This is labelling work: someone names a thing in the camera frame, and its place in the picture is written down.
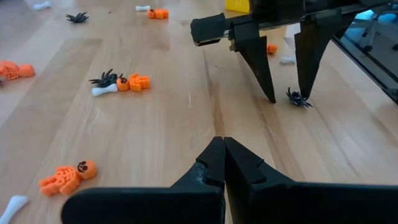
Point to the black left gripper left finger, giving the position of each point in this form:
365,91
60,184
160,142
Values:
155,205

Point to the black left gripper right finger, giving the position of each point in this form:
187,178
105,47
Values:
295,205

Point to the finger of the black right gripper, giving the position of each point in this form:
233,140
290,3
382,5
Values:
255,56
312,53

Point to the yellow plastic basket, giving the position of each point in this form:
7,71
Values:
237,5

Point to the black toy spider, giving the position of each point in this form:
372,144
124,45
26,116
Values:
105,80
298,98
77,17

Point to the orange toy skeleton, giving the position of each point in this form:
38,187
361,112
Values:
66,180
272,49
136,83
158,13
15,71

